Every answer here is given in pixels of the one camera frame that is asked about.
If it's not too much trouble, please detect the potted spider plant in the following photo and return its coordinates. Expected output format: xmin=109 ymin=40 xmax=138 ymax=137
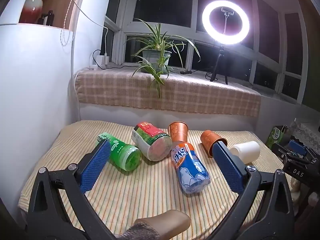
xmin=124 ymin=19 xmax=201 ymax=99

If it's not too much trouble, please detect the grey fuzzy sock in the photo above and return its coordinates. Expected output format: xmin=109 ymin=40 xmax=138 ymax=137
xmin=115 ymin=221 xmax=161 ymax=240

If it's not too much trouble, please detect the brown slipper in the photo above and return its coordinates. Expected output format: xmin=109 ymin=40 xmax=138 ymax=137
xmin=133 ymin=210 xmax=192 ymax=240

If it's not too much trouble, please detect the dark glass bottle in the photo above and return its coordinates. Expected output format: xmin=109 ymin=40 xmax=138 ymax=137
xmin=38 ymin=10 xmax=55 ymax=26

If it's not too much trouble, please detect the black tripod stand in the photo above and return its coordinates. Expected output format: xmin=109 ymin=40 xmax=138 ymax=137
xmin=209 ymin=8 xmax=234 ymax=85

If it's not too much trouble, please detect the orange paper cup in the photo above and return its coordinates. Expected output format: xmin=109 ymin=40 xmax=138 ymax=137
xmin=200 ymin=130 xmax=228 ymax=158
xmin=168 ymin=121 xmax=190 ymax=143

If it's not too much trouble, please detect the white lace cloth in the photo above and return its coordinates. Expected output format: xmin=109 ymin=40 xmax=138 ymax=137
xmin=290 ymin=118 xmax=320 ymax=145

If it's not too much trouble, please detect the red and white vase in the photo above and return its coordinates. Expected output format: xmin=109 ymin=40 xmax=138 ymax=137
xmin=19 ymin=0 xmax=46 ymax=24

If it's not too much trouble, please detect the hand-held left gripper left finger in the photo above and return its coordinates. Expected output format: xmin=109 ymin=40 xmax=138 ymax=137
xmin=27 ymin=139 xmax=112 ymax=233

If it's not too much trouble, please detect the checked beige blanket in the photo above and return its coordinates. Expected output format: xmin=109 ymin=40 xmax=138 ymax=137
xmin=75 ymin=67 xmax=262 ymax=117

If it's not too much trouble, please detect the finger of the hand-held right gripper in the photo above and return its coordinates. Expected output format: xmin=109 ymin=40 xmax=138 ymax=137
xmin=287 ymin=139 xmax=310 ymax=157

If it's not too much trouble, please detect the white twisted cord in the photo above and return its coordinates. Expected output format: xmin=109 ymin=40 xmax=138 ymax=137
xmin=60 ymin=0 xmax=83 ymax=46

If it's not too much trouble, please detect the blue labelled plastic bottle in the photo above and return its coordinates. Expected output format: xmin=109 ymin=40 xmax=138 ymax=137
xmin=171 ymin=141 xmax=211 ymax=195

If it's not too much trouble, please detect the white charger plug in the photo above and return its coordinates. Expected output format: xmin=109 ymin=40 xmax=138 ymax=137
xmin=100 ymin=52 xmax=111 ymax=66

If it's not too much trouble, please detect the window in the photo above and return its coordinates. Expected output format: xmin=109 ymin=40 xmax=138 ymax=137
xmin=103 ymin=0 xmax=312 ymax=107

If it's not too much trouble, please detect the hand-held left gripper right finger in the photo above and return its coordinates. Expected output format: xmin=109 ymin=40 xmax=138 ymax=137
xmin=202 ymin=141 xmax=297 ymax=238

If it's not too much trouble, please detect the ring light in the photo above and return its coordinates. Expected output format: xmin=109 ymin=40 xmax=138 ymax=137
xmin=202 ymin=0 xmax=250 ymax=46

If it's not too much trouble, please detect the red and white labelled jar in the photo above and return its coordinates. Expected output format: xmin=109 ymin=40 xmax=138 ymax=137
xmin=131 ymin=122 xmax=173 ymax=161

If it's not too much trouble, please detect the striped table cloth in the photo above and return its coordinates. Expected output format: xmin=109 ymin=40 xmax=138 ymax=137
xmin=18 ymin=120 xmax=294 ymax=240

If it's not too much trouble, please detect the green carton box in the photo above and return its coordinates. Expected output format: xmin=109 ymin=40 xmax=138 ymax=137
xmin=265 ymin=126 xmax=289 ymax=148

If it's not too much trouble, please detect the green plastic bottle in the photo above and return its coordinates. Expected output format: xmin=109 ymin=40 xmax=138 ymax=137
xmin=94 ymin=132 xmax=142 ymax=172

